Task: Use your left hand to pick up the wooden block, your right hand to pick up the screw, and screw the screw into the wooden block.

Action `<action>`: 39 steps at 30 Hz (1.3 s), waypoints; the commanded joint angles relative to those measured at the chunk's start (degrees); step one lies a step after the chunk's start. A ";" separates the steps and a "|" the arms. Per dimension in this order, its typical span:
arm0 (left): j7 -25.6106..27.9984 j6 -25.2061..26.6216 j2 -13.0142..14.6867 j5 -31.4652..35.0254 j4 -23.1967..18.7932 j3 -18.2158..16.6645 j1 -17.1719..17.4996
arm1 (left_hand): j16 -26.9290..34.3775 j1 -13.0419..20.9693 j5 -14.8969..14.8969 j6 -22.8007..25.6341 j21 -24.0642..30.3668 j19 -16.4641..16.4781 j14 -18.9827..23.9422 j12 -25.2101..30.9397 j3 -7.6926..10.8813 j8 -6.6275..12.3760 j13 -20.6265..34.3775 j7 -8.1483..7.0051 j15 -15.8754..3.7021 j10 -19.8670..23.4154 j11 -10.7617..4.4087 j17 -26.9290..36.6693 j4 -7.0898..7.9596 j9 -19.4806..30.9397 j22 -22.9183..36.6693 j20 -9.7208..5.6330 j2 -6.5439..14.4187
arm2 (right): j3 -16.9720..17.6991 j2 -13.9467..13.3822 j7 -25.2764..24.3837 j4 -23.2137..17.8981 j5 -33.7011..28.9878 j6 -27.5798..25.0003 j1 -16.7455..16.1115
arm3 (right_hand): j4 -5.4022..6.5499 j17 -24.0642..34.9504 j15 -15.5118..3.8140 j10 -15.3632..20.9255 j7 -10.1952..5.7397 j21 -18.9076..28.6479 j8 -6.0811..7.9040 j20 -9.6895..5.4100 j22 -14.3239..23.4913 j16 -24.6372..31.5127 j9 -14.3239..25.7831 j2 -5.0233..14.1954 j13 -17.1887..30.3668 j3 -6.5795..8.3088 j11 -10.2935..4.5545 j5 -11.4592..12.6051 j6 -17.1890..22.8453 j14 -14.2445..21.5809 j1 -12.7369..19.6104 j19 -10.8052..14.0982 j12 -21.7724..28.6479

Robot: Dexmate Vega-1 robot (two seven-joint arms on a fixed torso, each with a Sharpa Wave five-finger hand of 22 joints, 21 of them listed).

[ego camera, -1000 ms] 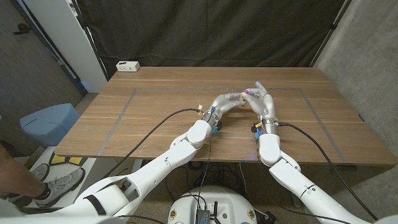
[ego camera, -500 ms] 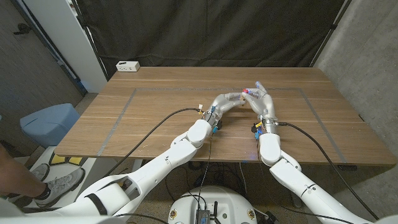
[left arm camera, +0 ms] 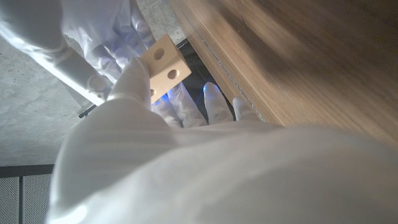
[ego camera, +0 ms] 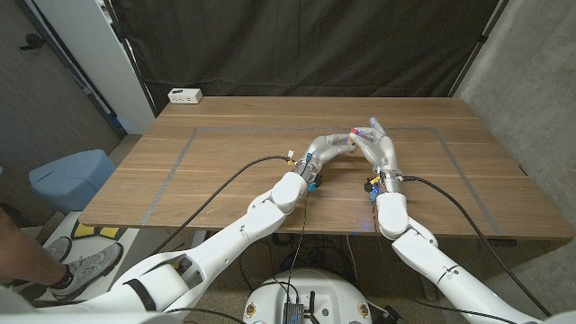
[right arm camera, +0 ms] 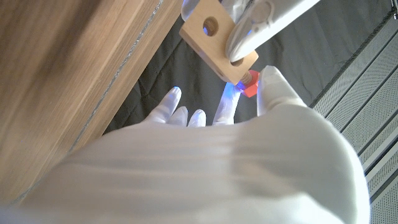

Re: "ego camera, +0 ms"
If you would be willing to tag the black backdrop stand pole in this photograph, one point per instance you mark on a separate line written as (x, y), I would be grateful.
(130, 58)
(477, 45)

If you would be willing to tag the bare person leg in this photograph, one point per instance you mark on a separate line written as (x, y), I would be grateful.
(22, 263)

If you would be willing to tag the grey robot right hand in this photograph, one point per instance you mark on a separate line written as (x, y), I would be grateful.
(384, 150)

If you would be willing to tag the black backdrop curtain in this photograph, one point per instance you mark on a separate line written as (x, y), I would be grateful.
(306, 45)

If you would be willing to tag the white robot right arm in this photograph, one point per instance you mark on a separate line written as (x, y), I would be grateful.
(427, 261)

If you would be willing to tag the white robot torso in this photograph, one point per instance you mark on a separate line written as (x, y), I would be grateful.
(310, 288)

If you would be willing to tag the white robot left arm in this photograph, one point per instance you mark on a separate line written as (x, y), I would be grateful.
(234, 240)

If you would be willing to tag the white table leg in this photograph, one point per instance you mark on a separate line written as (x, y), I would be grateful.
(198, 240)

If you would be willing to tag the wooden block with holes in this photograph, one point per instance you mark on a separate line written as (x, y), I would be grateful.
(350, 143)

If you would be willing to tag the large wooden board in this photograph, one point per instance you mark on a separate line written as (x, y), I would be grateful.
(225, 129)

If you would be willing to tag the person's leg and shoe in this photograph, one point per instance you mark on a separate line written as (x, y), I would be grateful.
(130, 238)

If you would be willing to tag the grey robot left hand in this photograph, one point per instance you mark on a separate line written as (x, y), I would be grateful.
(321, 150)

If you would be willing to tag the grey table leg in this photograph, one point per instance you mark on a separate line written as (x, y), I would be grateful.
(429, 290)

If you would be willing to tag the grey sneaker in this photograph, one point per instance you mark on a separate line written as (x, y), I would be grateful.
(90, 267)
(56, 249)

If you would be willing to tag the light blue stool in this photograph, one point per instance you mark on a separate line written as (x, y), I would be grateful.
(72, 180)

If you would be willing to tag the white power strip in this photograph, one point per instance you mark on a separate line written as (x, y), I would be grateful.
(184, 95)

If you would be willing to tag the grey box on torso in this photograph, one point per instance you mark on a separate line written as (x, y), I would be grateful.
(292, 313)

